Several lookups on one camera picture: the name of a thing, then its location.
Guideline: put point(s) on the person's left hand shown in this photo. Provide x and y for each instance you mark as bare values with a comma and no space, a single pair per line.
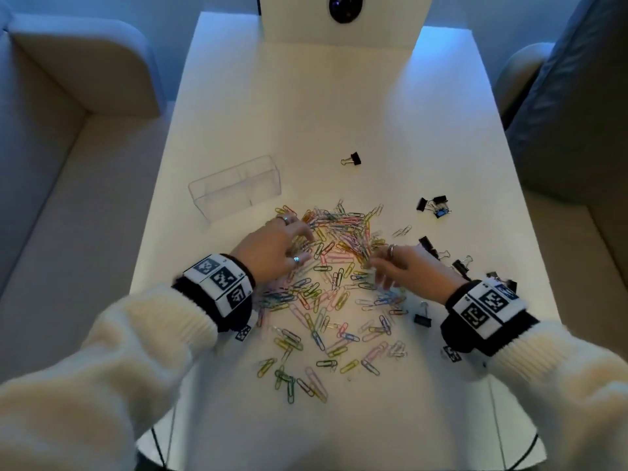
270,250

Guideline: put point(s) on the person's right hand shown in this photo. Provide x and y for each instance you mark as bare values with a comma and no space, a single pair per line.
422,272

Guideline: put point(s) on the transparent box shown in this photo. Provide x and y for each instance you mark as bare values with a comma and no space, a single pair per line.
235,188

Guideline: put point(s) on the pile of coloured paper clips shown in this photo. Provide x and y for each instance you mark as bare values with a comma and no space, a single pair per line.
333,289

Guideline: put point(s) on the group of black binder clips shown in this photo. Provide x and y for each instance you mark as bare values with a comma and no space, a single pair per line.
440,199

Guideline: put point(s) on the single black binder clip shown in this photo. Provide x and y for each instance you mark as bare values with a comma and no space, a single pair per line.
355,158

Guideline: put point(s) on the person's left forearm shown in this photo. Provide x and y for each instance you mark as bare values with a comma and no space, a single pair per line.
98,387

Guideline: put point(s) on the left marker wristband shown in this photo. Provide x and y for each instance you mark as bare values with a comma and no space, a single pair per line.
218,284

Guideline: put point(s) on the marker wristband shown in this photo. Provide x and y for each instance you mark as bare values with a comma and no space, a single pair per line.
485,309
218,284

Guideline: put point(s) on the right marker wristband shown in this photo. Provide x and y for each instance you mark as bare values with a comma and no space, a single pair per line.
485,309

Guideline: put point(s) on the long beige sofa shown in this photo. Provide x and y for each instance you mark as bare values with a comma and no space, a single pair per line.
59,191

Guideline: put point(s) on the white socket panel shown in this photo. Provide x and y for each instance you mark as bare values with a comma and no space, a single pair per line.
294,19

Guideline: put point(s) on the silver-rimmed round socket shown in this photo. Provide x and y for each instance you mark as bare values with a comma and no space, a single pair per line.
346,7

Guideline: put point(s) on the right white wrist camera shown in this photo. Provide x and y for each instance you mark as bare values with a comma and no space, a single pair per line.
451,353

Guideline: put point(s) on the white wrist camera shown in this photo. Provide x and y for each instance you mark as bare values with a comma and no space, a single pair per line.
451,353
243,333

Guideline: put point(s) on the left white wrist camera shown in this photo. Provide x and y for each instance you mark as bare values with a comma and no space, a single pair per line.
243,333

